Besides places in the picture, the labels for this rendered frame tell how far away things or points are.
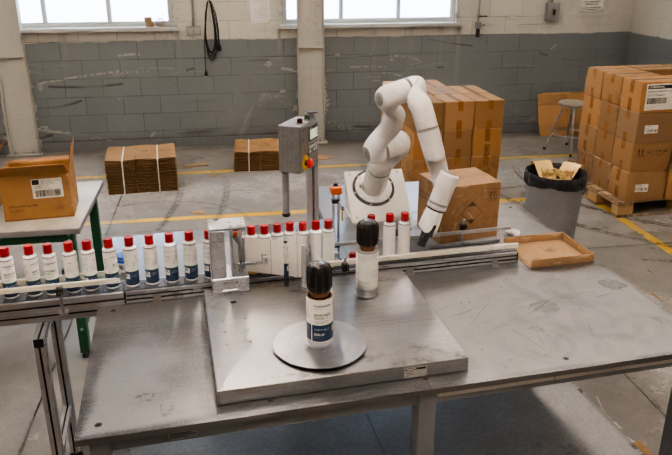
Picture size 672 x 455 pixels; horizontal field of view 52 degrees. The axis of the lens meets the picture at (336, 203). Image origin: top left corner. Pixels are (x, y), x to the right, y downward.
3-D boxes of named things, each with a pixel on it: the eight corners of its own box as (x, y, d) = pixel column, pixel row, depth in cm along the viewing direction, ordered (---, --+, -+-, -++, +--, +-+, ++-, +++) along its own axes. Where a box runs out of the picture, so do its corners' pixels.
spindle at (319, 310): (309, 350, 223) (308, 270, 213) (304, 336, 231) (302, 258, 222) (336, 347, 225) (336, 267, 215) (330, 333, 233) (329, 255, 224)
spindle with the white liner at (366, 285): (358, 300, 258) (359, 225, 248) (352, 289, 267) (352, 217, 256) (381, 297, 260) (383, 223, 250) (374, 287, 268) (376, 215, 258)
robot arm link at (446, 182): (428, 195, 294) (429, 200, 285) (440, 167, 291) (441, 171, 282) (447, 202, 294) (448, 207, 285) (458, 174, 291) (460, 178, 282)
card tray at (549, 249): (530, 268, 296) (531, 260, 294) (502, 245, 319) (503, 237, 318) (593, 262, 302) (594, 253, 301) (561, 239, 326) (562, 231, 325)
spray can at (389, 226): (384, 261, 290) (385, 216, 283) (380, 256, 295) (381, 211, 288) (396, 260, 292) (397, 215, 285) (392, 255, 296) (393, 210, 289)
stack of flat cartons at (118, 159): (107, 195, 637) (103, 162, 626) (110, 178, 686) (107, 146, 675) (179, 190, 651) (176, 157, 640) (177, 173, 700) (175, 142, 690)
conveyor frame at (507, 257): (124, 304, 266) (123, 292, 264) (126, 291, 276) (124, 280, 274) (517, 262, 302) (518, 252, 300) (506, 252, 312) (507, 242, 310)
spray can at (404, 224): (399, 260, 292) (400, 215, 285) (395, 255, 297) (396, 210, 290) (411, 259, 293) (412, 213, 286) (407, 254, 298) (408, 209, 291)
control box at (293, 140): (278, 172, 273) (277, 125, 267) (296, 160, 288) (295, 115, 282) (302, 175, 270) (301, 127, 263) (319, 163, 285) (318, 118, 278)
